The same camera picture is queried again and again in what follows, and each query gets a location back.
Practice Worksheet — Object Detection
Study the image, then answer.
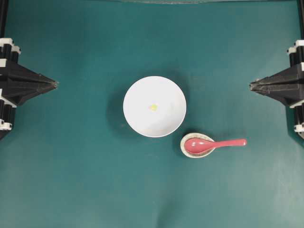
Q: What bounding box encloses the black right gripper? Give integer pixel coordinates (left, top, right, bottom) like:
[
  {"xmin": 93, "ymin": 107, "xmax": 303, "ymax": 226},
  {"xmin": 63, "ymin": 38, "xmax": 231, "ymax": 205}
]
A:
[{"xmin": 249, "ymin": 40, "xmax": 304, "ymax": 139}]

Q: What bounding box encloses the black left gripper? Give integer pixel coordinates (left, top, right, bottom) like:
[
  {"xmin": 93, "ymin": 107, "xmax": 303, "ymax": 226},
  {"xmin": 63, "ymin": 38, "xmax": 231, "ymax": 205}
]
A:
[{"xmin": 0, "ymin": 38, "xmax": 57, "ymax": 140}]

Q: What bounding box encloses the pink ceramic spoon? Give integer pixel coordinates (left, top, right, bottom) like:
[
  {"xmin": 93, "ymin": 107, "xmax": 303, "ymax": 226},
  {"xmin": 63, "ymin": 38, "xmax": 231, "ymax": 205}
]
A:
[{"xmin": 185, "ymin": 138, "xmax": 247, "ymax": 154}]

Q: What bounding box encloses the speckled white spoon rest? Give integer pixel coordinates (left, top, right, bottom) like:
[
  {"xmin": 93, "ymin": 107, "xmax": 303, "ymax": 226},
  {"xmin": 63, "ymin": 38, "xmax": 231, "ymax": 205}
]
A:
[{"xmin": 180, "ymin": 133, "xmax": 214, "ymax": 159}]

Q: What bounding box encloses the white round bowl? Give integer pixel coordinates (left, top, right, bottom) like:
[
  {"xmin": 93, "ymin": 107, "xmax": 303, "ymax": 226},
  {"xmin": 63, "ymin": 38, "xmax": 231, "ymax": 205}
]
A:
[{"xmin": 123, "ymin": 76, "xmax": 187, "ymax": 138}]

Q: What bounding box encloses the yellow hexagonal prism block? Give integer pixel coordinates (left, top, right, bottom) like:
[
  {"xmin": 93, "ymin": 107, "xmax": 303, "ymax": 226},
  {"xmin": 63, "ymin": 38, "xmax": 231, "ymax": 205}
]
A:
[{"xmin": 149, "ymin": 104, "xmax": 158, "ymax": 111}]

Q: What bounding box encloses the black left frame post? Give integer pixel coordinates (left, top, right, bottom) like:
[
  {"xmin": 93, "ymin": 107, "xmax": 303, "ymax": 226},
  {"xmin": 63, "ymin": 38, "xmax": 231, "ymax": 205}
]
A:
[{"xmin": 0, "ymin": 0, "xmax": 9, "ymax": 38}]

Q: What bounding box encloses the black frame post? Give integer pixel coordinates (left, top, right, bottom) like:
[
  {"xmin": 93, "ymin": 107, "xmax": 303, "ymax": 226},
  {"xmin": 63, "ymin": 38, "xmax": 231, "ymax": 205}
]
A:
[
  {"xmin": 0, "ymin": 0, "xmax": 9, "ymax": 38},
  {"xmin": 297, "ymin": 0, "xmax": 304, "ymax": 39}
]

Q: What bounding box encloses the black right frame post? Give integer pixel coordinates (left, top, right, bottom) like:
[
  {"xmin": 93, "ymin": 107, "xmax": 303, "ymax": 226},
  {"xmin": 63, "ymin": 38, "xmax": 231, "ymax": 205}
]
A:
[{"xmin": 297, "ymin": 0, "xmax": 304, "ymax": 39}]

